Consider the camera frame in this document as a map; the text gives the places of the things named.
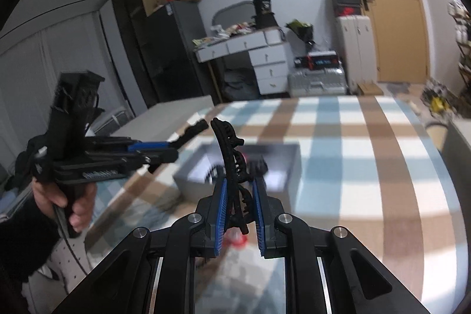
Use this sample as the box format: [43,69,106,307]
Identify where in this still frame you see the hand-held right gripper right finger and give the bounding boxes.
[252,177,430,314]

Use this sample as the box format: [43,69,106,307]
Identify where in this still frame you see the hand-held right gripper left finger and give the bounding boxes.
[53,178,229,314]

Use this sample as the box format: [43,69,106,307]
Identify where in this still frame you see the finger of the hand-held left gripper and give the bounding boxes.
[86,137,172,153]
[129,148,180,168]

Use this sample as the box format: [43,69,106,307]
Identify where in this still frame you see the black banana hair clip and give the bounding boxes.
[210,118,268,236]
[167,119,210,149]

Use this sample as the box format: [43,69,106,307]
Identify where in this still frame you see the grey cardboard box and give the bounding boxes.
[172,143,303,205]

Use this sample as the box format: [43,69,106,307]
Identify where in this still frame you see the person's left forearm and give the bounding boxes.
[0,202,62,286]

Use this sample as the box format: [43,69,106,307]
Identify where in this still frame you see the person's left hand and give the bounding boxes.
[31,177,98,232]

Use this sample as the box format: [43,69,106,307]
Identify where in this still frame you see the red translucent small ornament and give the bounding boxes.
[226,227,249,249]

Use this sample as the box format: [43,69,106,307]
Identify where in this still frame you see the grey box lid left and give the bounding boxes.
[121,96,215,139]

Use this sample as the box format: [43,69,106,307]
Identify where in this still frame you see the grey curtain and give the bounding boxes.
[0,10,128,168]

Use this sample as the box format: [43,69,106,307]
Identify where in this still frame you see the black refrigerator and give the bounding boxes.
[132,1,218,108]

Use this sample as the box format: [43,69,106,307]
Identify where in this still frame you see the dark cushions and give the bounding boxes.
[223,69,258,102]

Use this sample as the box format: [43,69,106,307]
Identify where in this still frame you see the plaid blanket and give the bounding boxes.
[84,95,460,314]

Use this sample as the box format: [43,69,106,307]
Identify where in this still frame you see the desk clutter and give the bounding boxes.
[193,21,255,48]

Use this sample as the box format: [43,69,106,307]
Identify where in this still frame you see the white desk with drawers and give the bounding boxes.
[195,28,293,96]

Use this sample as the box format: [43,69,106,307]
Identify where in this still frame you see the silver suitcase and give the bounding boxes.
[287,69,349,97]

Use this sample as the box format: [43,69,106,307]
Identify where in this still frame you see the grey rounded mirror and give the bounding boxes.
[211,1,258,29]

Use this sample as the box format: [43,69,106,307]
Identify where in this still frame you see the black shoe box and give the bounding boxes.
[294,51,341,71]

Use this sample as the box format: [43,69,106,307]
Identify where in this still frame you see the small brown cardboard box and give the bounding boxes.
[358,83,384,96]

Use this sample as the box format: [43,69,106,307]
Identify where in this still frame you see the black bag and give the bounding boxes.
[252,0,281,30]

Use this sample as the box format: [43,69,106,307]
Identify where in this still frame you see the black wrapped bouquet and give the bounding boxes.
[285,19,316,43]

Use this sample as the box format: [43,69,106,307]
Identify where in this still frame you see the white upright suitcase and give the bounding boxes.
[338,15,378,94]

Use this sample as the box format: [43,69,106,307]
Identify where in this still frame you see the grey upholstered block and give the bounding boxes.
[443,121,471,227]

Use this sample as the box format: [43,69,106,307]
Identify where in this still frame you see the pile of floor shoes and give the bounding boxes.
[419,79,461,120]

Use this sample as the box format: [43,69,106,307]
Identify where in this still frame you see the black and red box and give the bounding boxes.
[333,4,363,18]

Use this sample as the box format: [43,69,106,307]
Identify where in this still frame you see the wooden door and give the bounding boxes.
[329,0,431,84]

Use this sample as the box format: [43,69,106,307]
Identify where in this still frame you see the wooden shoe rack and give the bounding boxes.
[447,0,471,80]

